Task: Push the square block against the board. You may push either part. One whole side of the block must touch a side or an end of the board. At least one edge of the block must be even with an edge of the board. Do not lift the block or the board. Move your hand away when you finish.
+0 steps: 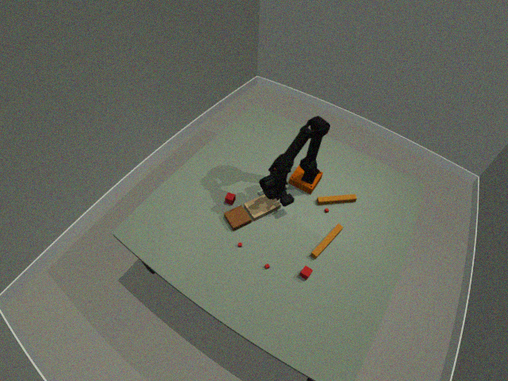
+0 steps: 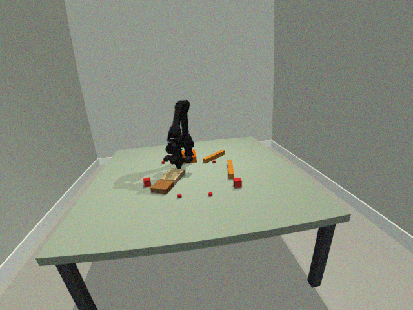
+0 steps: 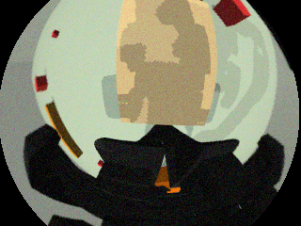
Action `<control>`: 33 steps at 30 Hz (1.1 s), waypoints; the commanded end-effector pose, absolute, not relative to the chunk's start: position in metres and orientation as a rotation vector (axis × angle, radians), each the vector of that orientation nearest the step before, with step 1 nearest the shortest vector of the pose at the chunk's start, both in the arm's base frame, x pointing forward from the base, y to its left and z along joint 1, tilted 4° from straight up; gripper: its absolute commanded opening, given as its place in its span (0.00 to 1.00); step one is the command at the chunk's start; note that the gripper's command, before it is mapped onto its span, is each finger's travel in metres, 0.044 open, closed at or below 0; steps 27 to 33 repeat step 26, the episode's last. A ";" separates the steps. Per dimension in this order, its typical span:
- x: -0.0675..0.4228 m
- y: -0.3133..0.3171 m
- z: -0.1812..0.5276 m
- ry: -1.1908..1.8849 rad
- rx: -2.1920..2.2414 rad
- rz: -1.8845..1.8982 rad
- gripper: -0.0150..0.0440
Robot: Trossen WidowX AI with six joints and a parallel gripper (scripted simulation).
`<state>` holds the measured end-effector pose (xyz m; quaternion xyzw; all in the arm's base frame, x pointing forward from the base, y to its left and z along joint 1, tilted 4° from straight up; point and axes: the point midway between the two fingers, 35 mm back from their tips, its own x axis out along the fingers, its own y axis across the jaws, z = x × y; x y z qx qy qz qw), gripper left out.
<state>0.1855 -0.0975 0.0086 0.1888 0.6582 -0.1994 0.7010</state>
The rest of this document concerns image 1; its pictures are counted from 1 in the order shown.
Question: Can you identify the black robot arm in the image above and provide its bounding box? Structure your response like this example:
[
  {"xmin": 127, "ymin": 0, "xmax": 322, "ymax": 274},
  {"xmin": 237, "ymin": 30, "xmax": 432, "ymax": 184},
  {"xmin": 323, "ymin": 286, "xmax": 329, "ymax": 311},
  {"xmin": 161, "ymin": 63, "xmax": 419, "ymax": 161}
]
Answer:
[{"xmin": 260, "ymin": 116, "xmax": 330, "ymax": 200}]

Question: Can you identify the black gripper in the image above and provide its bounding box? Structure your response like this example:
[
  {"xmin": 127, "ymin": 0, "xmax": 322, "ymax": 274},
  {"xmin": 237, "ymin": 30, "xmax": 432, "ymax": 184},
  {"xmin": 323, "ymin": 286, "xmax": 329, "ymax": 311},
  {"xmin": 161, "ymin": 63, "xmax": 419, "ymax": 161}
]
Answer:
[{"xmin": 276, "ymin": 181, "xmax": 294, "ymax": 206}]

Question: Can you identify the red cube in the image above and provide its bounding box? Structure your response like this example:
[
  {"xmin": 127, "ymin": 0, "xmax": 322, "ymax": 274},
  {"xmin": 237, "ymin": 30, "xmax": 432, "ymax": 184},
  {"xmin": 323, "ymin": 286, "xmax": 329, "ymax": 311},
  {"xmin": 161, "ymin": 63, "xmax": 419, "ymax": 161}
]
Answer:
[
  {"xmin": 299, "ymin": 266, "xmax": 313, "ymax": 280},
  {"xmin": 225, "ymin": 192, "xmax": 236, "ymax": 205}
]

